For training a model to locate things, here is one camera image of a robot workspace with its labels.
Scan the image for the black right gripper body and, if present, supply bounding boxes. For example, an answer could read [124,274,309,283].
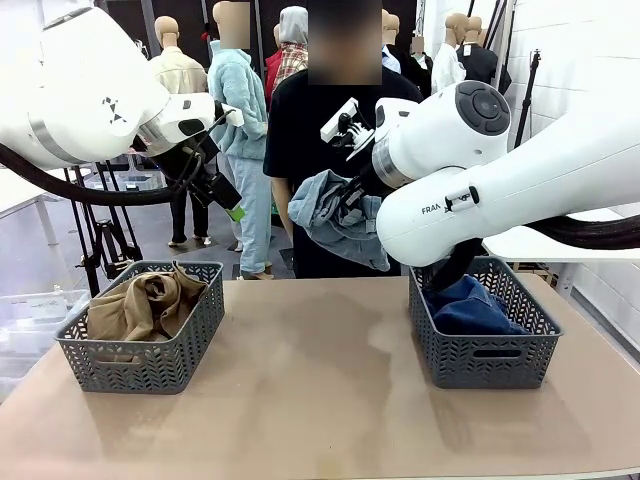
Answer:
[348,163,390,202]

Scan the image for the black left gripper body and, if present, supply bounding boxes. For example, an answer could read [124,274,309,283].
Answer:
[148,136,222,185]

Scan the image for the light blue denim shorts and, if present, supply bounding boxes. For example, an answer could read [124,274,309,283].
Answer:
[287,168,392,273]

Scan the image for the tan garment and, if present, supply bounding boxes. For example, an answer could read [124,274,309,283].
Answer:
[87,259,209,344]

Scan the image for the dark blue denim jeans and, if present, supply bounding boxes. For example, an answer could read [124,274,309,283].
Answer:
[423,273,532,337]

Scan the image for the person's right forearm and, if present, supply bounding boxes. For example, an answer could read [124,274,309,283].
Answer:
[272,207,297,247]

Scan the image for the person in black t-shirt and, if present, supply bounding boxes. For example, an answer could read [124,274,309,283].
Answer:
[263,0,426,279]

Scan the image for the mannequin in cream shirt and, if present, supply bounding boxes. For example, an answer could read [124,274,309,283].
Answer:
[149,16,210,247]

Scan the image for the mannequin in blue shirt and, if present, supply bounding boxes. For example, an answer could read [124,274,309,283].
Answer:
[381,8,402,75]

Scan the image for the mannequin in red top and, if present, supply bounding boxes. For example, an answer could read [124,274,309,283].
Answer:
[264,23,282,92]

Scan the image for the mannequin in white shirt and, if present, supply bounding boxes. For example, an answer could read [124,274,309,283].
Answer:
[430,13,469,95]

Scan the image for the mannequin in plaid hoodie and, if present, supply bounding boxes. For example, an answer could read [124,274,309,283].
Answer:
[272,5,310,94]

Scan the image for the mannequin in black shirt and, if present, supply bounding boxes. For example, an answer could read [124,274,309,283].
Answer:
[457,16,512,97]

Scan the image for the small white table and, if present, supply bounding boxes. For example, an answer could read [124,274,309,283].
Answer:
[0,168,94,246]

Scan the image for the black light stand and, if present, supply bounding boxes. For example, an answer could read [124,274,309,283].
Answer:
[513,48,544,150]

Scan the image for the grey plastic woven basket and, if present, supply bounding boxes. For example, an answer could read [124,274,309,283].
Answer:
[407,255,564,390]
[54,260,226,395]

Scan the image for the large white table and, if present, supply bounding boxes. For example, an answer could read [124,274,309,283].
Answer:
[482,207,640,265]

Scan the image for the clear plastic storage bin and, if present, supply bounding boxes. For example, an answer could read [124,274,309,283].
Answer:
[0,288,91,396]

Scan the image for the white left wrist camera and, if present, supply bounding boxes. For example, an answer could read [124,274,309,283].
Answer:
[214,101,246,128]

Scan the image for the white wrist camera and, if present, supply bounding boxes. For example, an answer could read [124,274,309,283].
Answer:
[214,101,246,128]
[319,97,375,152]

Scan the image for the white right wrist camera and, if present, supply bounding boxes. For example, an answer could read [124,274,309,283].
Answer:
[319,97,375,152]

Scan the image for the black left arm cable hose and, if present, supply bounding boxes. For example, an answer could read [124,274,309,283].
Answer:
[0,143,202,207]

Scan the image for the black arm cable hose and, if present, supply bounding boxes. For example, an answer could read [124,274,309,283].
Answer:
[0,143,202,207]
[431,213,640,297]

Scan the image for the black camera tripod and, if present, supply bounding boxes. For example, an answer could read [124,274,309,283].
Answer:
[63,160,144,297]

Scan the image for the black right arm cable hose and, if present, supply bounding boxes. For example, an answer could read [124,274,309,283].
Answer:
[431,213,640,297]

